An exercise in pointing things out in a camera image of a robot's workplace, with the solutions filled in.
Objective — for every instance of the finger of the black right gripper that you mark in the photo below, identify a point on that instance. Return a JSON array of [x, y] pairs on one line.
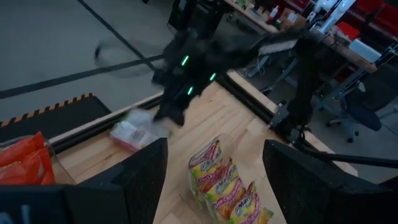
[[178, 115], [163, 114]]

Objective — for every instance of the orange Maruchan noodle pack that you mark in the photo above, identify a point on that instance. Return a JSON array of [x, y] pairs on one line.
[[18, 149], [31, 172]]

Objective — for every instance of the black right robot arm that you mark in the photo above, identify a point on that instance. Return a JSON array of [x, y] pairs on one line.
[[306, 87]]

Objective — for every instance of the lime chili Maruchan noodle pack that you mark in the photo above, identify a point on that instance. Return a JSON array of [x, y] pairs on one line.
[[206, 161], [224, 186], [133, 137], [245, 208]]

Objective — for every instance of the black equipment cart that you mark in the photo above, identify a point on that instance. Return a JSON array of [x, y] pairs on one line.
[[199, 15]]

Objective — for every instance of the red storage bin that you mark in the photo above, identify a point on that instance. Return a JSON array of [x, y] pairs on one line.
[[348, 31], [385, 18]]

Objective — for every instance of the black hazard-striped floor mat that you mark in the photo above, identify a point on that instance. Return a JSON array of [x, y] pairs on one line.
[[56, 118]]

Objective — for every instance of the dark blue office chair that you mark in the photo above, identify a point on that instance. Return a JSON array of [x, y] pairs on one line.
[[363, 115]]

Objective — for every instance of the clear plastic bin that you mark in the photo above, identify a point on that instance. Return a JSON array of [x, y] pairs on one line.
[[62, 174], [228, 146]]

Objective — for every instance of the white box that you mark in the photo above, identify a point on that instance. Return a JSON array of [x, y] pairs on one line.
[[363, 49]]

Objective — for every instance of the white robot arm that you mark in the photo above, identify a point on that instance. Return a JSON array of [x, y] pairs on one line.
[[334, 17]]

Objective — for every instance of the cardboard box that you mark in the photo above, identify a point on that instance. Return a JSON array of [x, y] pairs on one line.
[[292, 20]]

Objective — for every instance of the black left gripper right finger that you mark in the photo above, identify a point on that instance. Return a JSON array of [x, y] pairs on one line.
[[311, 199]]

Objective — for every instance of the wooden workbench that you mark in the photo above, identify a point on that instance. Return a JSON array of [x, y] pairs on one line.
[[342, 49]]

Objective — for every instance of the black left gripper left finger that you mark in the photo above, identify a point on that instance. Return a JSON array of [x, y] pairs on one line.
[[136, 193]]

